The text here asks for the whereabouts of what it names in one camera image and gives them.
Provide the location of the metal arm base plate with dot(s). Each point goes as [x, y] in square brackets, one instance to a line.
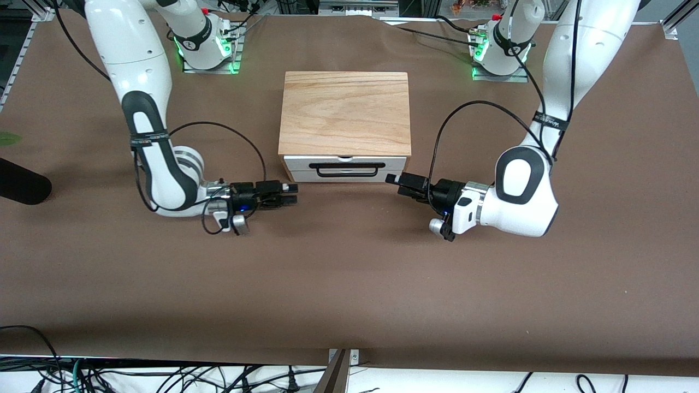
[519, 76]
[237, 54]

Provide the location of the grey metal equipment box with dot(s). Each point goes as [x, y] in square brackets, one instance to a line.
[355, 8]

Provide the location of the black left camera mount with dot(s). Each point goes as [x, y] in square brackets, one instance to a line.
[449, 229]

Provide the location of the wooden drawer cabinet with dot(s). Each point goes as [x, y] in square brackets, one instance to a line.
[344, 109]

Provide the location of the brown table cloth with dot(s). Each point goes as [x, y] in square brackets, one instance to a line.
[349, 284]

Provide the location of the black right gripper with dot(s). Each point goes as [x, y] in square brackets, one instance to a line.
[247, 196]

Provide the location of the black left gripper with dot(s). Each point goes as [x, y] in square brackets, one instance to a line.
[446, 192]

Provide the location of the orange artificial flowers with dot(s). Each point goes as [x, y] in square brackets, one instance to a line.
[461, 6]

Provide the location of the black vase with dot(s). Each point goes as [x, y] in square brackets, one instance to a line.
[22, 185]

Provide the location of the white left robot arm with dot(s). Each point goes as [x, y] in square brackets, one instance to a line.
[590, 54]

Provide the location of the aluminium table rail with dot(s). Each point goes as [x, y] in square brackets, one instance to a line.
[670, 27]
[24, 49]

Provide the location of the dark camera pole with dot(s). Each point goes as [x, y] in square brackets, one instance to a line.
[333, 379]

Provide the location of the small metal bracket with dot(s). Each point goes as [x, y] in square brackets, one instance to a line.
[355, 357]

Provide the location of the red artificial roses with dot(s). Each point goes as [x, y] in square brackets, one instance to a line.
[8, 138]

